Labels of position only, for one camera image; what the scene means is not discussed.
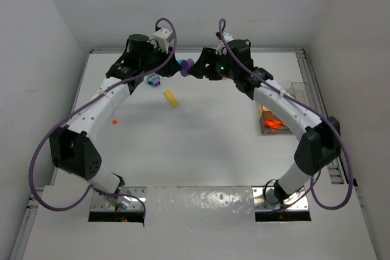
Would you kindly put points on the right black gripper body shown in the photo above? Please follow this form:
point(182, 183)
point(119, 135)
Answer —
point(206, 63)

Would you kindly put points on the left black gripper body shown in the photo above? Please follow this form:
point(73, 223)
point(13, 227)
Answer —
point(166, 63)

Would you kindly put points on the purple round lego block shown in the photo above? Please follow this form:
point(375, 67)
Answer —
point(185, 68)

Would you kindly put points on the large orange curved lego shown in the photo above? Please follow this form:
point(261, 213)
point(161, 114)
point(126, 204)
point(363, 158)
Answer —
point(274, 124)

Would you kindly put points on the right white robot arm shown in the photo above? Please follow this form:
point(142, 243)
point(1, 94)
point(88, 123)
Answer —
point(317, 146)

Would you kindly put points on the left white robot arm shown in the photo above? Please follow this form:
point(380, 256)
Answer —
point(72, 145)

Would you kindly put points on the teal and purple lego cluster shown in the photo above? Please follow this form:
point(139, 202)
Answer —
point(153, 80)

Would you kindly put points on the yellow flat lego plate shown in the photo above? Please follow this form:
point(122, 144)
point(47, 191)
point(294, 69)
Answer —
point(171, 99)

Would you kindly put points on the grey clear plastic container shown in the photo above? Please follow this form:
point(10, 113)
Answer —
point(266, 113)

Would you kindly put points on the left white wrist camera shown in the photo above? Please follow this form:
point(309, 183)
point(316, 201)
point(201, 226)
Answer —
point(163, 37)

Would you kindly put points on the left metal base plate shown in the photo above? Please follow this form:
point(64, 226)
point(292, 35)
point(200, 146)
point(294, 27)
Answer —
point(128, 199)

